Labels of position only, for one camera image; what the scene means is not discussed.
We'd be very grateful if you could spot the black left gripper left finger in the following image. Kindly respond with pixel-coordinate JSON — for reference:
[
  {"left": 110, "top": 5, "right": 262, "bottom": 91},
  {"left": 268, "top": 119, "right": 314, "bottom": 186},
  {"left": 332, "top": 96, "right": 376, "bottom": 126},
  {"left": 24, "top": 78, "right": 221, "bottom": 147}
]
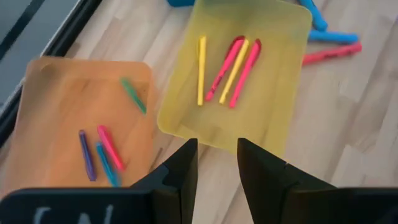
[{"left": 0, "top": 139, "right": 199, "bottom": 224}]

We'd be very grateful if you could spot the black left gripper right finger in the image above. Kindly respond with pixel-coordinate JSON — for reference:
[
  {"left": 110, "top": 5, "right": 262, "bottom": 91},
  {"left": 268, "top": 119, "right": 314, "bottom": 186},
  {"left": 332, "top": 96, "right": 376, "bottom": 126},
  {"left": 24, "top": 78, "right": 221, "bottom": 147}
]
[{"left": 237, "top": 138, "right": 398, "bottom": 224}]

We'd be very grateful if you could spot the short teal marker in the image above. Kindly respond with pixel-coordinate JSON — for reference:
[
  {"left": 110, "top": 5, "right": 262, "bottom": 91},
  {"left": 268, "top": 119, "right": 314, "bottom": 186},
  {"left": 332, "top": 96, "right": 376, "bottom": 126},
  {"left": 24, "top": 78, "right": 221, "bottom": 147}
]
[{"left": 95, "top": 142, "right": 121, "bottom": 188}]

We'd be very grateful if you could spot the short purple marker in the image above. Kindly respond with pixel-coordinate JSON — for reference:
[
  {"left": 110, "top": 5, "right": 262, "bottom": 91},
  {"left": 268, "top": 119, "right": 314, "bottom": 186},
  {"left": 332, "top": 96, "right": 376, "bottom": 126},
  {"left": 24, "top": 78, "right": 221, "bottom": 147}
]
[{"left": 78, "top": 129, "right": 98, "bottom": 182}]

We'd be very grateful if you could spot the slim pink highlighter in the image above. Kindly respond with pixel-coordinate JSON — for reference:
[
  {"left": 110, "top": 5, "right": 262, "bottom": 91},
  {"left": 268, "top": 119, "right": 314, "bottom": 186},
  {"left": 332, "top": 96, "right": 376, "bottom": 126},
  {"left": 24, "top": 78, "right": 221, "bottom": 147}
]
[
  {"left": 228, "top": 38, "right": 262, "bottom": 110},
  {"left": 205, "top": 35, "right": 246, "bottom": 102}
]

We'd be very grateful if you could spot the slim yellow highlighter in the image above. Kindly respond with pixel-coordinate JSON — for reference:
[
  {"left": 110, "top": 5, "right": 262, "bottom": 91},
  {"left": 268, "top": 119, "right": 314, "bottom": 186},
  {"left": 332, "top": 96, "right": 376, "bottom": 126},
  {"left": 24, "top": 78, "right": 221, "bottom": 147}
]
[
  {"left": 197, "top": 35, "right": 207, "bottom": 106},
  {"left": 218, "top": 38, "right": 250, "bottom": 105}
]

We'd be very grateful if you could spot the short pink marker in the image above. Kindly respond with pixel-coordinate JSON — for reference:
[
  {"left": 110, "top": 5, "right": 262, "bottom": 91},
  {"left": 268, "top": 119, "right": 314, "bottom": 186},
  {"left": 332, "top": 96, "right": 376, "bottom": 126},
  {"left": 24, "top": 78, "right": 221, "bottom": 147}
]
[{"left": 96, "top": 124, "right": 126, "bottom": 172}]

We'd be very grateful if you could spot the short green marker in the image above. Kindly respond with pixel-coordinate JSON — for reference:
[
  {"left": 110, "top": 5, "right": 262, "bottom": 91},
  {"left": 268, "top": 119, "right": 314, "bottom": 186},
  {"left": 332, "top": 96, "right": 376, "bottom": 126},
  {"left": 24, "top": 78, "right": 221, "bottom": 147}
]
[{"left": 119, "top": 77, "right": 147, "bottom": 115}]

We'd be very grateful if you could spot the yellow translucent plastic bin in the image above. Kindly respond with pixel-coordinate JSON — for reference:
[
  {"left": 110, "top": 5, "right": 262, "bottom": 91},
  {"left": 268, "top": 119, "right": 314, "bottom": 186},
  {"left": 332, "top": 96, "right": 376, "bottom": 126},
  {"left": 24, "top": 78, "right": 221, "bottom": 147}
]
[{"left": 157, "top": 0, "right": 313, "bottom": 156}]

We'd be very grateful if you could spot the orange translucent plastic bin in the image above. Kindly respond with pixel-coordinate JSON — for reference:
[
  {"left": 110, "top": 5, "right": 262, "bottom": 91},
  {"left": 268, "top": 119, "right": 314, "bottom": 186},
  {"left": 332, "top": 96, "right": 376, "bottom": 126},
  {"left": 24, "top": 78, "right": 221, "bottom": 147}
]
[{"left": 0, "top": 55, "right": 156, "bottom": 200}]

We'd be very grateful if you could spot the large red marker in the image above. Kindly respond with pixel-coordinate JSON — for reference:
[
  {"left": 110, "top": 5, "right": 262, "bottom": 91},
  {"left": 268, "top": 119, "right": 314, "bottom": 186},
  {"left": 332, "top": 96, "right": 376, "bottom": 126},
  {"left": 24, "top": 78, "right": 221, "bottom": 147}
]
[{"left": 302, "top": 42, "right": 363, "bottom": 66}]

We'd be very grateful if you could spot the large blue marker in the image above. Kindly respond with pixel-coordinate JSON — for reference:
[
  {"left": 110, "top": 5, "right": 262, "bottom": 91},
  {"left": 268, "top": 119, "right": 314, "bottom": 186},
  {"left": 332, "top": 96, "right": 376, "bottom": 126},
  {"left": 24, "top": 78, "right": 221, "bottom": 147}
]
[
  {"left": 297, "top": 0, "right": 329, "bottom": 32},
  {"left": 308, "top": 29, "right": 360, "bottom": 45}
]

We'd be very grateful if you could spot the blue plastic bin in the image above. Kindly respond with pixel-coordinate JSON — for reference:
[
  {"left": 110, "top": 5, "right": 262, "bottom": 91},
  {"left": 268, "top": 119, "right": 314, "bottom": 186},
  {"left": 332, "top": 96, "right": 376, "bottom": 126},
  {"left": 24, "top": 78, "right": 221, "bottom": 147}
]
[{"left": 167, "top": 0, "right": 196, "bottom": 7}]

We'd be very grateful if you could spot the black aluminium table frame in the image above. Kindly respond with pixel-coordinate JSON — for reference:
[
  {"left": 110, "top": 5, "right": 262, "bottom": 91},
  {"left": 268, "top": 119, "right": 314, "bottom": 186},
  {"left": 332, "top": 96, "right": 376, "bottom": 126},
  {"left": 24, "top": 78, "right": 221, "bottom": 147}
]
[{"left": 0, "top": 0, "right": 103, "bottom": 147}]

